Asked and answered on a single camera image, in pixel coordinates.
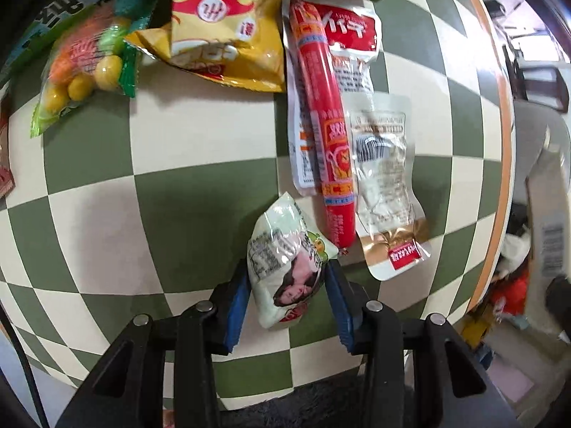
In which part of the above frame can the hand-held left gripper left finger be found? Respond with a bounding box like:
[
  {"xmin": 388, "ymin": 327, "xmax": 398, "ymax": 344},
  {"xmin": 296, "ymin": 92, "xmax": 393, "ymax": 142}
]
[{"xmin": 56, "ymin": 270, "xmax": 251, "ymax": 428}]

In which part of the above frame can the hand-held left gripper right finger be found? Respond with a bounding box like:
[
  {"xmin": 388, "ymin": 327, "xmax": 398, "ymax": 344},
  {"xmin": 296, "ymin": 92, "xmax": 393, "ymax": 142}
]
[{"xmin": 325, "ymin": 261, "xmax": 522, "ymax": 428}]

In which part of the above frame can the small white snack packet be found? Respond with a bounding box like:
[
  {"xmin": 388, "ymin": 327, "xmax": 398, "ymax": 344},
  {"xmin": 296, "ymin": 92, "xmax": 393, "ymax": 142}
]
[{"xmin": 247, "ymin": 192, "xmax": 339, "ymax": 331}]

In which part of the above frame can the person's dark fleece clothing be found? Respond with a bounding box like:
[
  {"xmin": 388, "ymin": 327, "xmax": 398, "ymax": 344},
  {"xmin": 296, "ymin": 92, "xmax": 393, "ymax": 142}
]
[{"xmin": 218, "ymin": 374, "xmax": 371, "ymax": 428}]

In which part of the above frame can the clear packet with red label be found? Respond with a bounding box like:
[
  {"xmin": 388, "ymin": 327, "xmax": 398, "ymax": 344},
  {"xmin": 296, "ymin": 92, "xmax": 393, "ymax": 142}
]
[{"xmin": 345, "ymin": 93, "xmax": 433, "ymax": 282}]

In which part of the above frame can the white plush toy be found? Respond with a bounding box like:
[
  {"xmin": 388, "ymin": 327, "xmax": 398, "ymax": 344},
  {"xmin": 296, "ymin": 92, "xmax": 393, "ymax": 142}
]
[{"xmin": 495, "ymin": 227, "xmax": 534, "ymax": 277}]

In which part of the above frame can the red sausage stick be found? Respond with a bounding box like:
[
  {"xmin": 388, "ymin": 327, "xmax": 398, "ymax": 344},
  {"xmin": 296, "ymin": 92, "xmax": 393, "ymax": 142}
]
[{"xmin": 289, "ymin": 0, "xmax": 358, "ymax": 249}]

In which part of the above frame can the grey shell chair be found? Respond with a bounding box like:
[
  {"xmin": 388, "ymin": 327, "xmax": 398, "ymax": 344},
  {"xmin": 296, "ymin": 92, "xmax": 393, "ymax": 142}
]
[{"xmin": 513, "ymin": 98, "xmax": 571, "ymax": 215}]

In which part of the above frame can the dark red packet at edge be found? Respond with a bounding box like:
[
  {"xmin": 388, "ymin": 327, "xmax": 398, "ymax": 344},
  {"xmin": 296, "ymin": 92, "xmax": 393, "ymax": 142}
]
[{"xmin": 0, "ymin": 93, "xmax": 16, "ymax": 199}]

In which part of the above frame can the white packet with red top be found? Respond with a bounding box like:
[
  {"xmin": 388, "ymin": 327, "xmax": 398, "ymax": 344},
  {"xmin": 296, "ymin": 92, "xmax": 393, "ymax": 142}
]
[{"xmin": 282, "ymin": 0, "xmax": 384, "ymax": 194}]

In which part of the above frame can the green bag of coloured candies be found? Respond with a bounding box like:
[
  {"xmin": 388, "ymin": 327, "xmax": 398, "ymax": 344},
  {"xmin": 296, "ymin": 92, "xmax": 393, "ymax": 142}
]
[{"xmin": 29, "ymin": 0, "xmax": 168, "ymax": 140}]

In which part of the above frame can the yellow cartoon snack packet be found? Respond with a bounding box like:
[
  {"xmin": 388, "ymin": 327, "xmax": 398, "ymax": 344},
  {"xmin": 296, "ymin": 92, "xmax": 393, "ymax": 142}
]
[{"xmin": 125, "ymin": 0, "xmax": 304, "ymax": 94}]

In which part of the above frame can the dark wooden chair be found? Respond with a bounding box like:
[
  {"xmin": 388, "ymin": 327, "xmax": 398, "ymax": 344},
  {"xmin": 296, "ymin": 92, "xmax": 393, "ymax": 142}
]
[{"xmin": 502, "ymin": 42, "xmax": 571, "ymax": 112}]

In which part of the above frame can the black cable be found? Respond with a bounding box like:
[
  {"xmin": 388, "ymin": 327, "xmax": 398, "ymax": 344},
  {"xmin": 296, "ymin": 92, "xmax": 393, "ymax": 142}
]
[{"xmin": 0, "ymin": 312, "xmax": 50, "ymax": 428}]

